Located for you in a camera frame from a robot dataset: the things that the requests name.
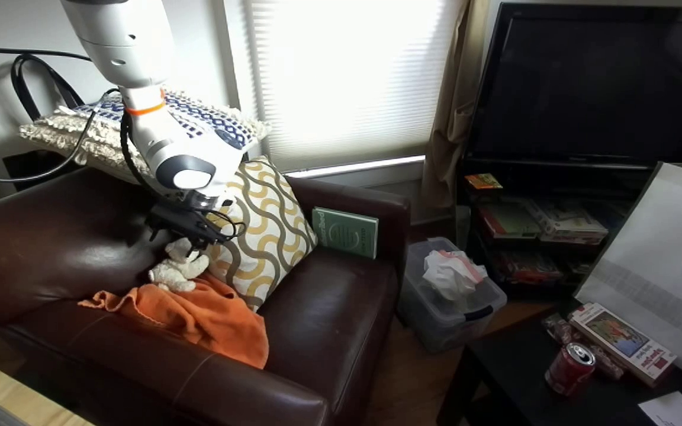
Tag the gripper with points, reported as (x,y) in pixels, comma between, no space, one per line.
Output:
(184,220)

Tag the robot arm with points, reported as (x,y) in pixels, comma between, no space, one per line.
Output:
(128,41)

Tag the white toy bear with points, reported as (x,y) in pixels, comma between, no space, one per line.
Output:
(176,273)

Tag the yellow wave pattern pillow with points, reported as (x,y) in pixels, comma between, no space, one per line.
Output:
(270,236)

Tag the blue striped fringed pillow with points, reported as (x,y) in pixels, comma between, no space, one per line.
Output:
(80,133)

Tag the orange blanket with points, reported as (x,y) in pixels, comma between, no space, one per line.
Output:
(211,319)

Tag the black bag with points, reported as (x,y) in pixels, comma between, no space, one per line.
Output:
(33,170)

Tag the green book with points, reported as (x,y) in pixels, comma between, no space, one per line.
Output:
(346,232)

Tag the brown leather sofa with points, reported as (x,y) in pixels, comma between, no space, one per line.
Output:
(329,319)

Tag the white window blind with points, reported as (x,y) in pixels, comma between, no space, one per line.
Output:
(347,77)

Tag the clear plastic bin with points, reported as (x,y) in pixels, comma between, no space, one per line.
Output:
(436,322)

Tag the crumpled white cloth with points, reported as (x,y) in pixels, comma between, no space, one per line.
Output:
(450,275)

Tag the beige curtain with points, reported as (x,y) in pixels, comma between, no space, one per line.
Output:
(450,130)

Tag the black television stand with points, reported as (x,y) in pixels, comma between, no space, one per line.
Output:
(471,260)

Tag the orange card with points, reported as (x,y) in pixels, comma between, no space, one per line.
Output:
(483,181)

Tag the row of game boxes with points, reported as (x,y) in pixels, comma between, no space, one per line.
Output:
(527,267)

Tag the black side table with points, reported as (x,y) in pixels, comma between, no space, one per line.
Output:
(512,378)

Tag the stack of board games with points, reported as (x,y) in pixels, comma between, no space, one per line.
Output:
(560,222)

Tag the red soda can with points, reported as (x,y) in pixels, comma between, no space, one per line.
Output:
(569,370)

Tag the black television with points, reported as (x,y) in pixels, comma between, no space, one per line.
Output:
(595,89)

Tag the white paper bag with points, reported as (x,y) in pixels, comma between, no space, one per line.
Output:
(666,260)

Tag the white paper sheet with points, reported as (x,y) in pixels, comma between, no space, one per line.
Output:
(675,411)

